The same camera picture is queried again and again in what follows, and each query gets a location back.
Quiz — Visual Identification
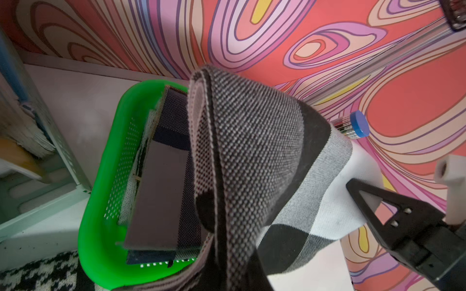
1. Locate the mint green file organizer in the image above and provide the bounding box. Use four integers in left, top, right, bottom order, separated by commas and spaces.
1, 32, 92, 241

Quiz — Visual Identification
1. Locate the grey navy striped scarf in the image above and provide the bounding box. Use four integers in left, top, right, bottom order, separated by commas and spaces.
118, 87, 205, 265

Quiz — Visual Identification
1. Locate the houndstooth black white scarf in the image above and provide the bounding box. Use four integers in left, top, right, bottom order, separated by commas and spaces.
1, 251, 98, 291

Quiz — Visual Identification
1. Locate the green plastic basket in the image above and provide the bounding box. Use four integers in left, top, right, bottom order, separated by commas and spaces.
78, 80, 196, 290

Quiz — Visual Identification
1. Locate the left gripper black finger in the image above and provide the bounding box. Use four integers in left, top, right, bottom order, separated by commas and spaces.
346, 178, 466, 291

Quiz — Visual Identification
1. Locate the grey black white scarf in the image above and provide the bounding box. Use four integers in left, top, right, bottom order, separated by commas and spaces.
112, 64, 383, 291

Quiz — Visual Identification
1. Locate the clear tube with blue cap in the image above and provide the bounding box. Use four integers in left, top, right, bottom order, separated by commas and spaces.
331, 110, 370, 139

